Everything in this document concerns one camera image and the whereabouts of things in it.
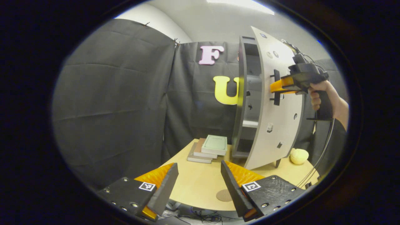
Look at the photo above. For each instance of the dark grey cabinet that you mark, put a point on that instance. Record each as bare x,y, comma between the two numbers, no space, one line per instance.
239,109

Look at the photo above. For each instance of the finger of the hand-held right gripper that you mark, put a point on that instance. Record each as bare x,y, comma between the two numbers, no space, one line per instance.
282,84
289,92

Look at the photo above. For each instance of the round brown coaster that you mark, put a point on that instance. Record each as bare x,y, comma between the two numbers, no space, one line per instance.
223,195

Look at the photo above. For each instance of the brown book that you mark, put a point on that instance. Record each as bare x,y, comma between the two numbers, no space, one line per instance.
198,148

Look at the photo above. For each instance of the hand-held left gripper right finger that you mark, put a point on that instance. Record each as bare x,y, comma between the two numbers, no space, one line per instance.
232,190

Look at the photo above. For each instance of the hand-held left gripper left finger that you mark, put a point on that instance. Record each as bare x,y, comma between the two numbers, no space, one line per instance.
165,187

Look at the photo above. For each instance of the large ceiling light panel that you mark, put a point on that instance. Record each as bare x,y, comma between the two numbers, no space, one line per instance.
240,4

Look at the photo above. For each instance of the black backdrop cloth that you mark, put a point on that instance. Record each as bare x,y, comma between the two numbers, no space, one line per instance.
109,109

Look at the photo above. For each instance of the green book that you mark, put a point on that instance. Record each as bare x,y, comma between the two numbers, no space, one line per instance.
215,144

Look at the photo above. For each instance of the grey book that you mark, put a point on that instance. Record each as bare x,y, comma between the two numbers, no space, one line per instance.
193,157

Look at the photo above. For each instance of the yellow plush ball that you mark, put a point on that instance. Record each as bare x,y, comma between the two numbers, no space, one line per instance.
299,156

